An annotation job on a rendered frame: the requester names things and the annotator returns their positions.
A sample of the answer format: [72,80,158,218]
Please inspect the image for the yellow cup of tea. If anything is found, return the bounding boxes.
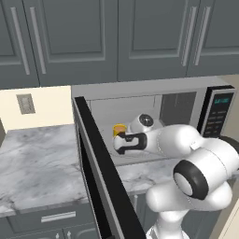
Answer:
[112,123,128,138]

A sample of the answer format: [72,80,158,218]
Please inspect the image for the black-edged microwave door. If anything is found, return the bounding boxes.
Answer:
[73,95,148,239]

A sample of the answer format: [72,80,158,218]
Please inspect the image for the grey drawer front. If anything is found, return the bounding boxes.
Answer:
[5,203,95,236]

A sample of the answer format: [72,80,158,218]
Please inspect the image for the grey wall socket plate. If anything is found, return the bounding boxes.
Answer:
[16,92,36,116]

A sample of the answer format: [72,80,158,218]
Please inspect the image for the grey microwave oven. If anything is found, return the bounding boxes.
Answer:
[71,76,236,166]

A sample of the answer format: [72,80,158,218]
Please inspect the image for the silver cupboard bar handle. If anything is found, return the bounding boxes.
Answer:
[181,6,198,67]
[192,6,212,66]
[29,7,48,76]
[10,7,32,76]

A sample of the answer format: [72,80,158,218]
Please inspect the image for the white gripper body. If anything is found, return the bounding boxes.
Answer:
[112,134,129,156]

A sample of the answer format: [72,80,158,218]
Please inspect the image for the grey upper cupboard door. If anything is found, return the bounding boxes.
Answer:
[117,0,201,83]
[21,0,120,87]
[0,0,40,90]
[186,0,239,78]

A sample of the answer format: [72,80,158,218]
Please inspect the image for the silver drawer handle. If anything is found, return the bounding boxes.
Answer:
[40,211,77,224]

